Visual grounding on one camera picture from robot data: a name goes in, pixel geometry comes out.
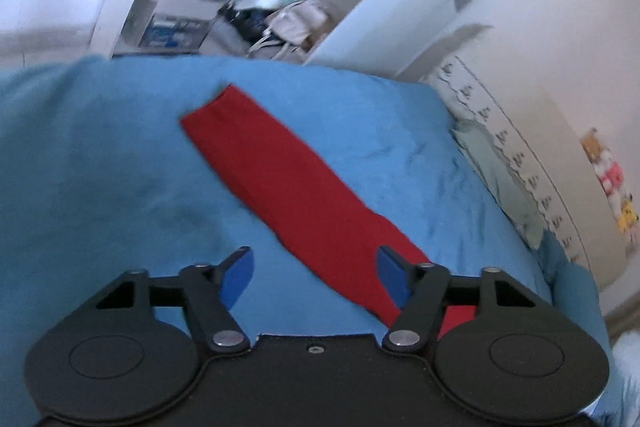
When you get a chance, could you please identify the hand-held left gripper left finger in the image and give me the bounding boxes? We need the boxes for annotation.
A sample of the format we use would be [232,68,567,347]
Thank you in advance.
[95,246,255,353]

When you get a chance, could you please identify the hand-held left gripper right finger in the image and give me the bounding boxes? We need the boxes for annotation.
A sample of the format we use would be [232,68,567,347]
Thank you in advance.
[376,245,537,353]

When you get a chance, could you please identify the red sock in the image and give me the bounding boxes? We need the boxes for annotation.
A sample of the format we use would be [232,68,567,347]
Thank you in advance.
[180,83,477,339]

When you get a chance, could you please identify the blue blanket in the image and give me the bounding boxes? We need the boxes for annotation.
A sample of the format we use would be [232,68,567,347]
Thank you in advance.
[0,55,617,427]

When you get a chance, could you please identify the light green cloth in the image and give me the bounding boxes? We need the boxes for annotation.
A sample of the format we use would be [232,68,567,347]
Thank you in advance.
[452,119,545,250]

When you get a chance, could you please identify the white patterned pillow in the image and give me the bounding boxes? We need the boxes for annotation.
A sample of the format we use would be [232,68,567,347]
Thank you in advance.
[423,55,628,293]

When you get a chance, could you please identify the colourful plush toys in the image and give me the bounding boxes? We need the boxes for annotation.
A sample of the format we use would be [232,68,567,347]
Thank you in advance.
[580,128,640,235]

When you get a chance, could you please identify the beige handbag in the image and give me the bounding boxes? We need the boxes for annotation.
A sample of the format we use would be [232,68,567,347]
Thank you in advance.
[248,0,331,60]

